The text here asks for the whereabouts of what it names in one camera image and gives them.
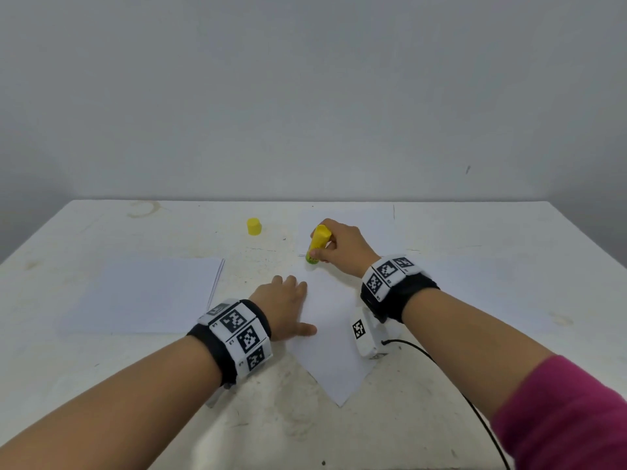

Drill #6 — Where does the person's right hand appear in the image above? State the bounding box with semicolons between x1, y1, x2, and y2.
308;218;382;281

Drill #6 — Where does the person's left hand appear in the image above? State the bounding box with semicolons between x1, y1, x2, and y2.
247;274;319;343

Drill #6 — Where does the yellow glue stick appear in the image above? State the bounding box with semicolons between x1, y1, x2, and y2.
304;223;335;266

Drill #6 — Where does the glued white paper sheet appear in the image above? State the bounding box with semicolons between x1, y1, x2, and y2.
283;267;380;408
296;207;399;262

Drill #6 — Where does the stack of white paper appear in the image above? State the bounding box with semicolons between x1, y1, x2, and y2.
419;253;571;336
59;254;227;337

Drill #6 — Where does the person's left forearm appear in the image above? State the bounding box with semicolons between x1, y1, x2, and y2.
0;334;225;470

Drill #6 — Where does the person's right forearm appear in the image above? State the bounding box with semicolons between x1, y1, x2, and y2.
400;285;556;420

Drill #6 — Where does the black marker wristband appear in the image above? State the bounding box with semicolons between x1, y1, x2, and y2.
359;252;442;325
185;297;276;390

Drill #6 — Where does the pink sleeve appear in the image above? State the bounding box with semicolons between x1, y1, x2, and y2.
489;353;627;470

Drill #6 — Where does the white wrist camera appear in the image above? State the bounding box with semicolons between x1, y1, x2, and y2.
204;384;233;409
349;302;389;362

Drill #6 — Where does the black cable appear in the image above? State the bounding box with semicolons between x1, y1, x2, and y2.
381;336;513;470

